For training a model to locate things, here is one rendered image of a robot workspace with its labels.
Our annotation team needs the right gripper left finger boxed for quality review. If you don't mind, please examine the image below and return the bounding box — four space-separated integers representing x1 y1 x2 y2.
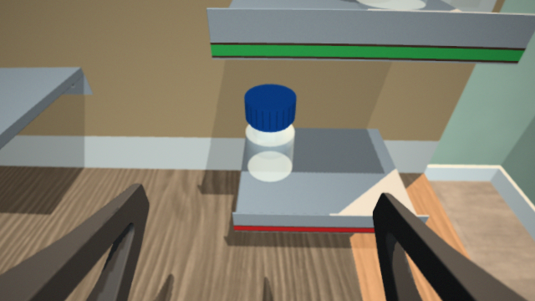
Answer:
0 183 150 301

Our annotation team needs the clear bottle with green cap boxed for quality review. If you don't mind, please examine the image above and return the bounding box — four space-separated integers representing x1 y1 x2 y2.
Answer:
356 0 427 10

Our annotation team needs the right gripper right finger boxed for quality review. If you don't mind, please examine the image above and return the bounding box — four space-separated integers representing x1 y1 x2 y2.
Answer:
373 192 527 301

